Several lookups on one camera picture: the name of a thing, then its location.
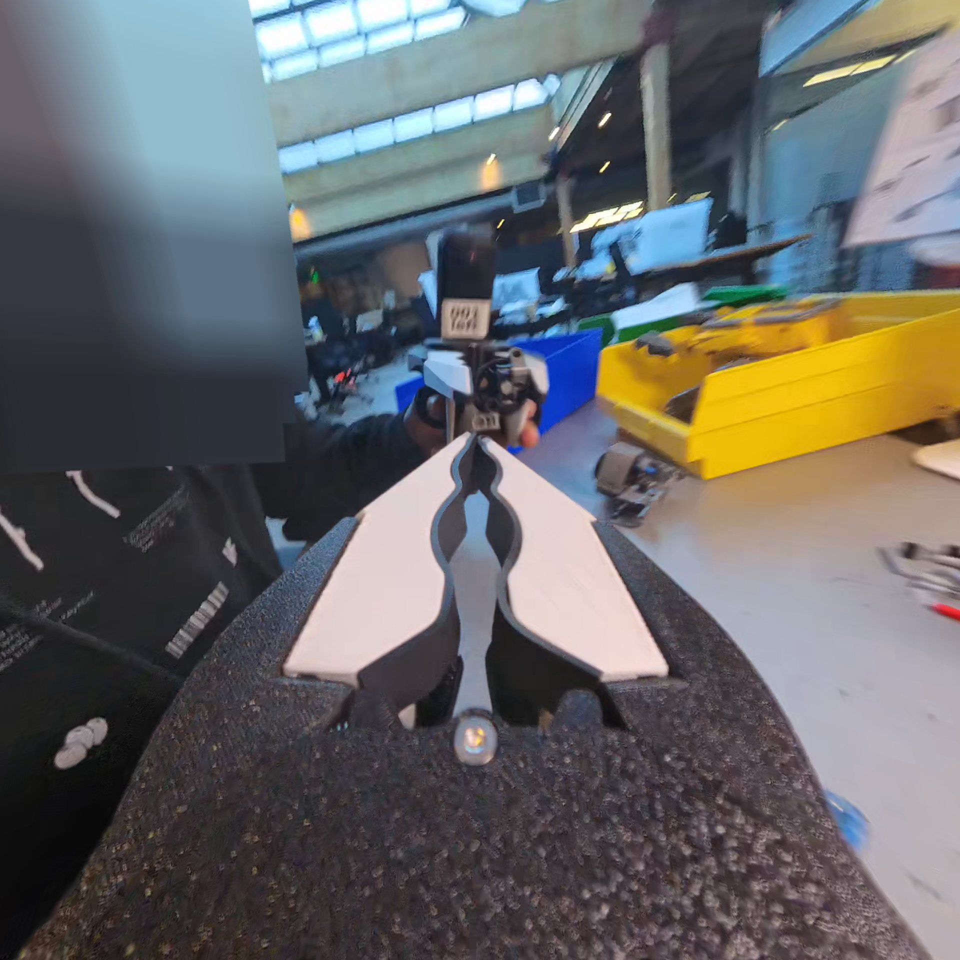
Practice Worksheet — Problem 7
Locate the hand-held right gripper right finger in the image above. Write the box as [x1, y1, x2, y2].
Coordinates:
[480, 435, 670, 684]

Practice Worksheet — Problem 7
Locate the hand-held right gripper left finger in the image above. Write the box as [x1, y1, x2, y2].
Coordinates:
[282, 432, 478, 689]

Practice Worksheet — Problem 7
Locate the black toy wheel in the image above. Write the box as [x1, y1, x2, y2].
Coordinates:
[466, 346, 540, 450]

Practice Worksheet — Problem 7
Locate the grey desk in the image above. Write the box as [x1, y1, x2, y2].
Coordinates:
[266, 360, 960, 960]

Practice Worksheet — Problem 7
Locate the blue storage bin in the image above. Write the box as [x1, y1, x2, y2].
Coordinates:
[393, 327, 605, 455]

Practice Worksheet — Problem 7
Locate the grey black brick model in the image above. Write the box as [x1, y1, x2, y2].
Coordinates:
[594, 441, 685, 526]

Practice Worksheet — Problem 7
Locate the yellow toy tracked vehicle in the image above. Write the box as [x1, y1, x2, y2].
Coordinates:
[637, 298, 849, 421]

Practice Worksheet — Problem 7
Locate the green storage bin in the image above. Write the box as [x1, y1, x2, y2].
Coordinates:
[576, 283, 789, 348]

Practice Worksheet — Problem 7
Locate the yellow storage bin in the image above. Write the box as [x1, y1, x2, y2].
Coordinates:
[596, 291, 960, 481]

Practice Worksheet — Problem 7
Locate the person in black hoodie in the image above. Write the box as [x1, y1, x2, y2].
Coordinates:
[0, 463, 285, 957]

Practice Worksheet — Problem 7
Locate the pile of small brick pieces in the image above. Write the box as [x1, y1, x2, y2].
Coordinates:
[879, 540, 960, 624]

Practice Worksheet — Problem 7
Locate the clear blue round stud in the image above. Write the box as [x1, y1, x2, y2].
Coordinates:
[823, 789, 873, 858]

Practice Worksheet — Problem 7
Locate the white instruction booklet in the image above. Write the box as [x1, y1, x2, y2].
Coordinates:
[841, 30, 960, 250]

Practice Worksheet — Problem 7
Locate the white rounded base plate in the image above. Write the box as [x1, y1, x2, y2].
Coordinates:
[911, 438, 960, 483]

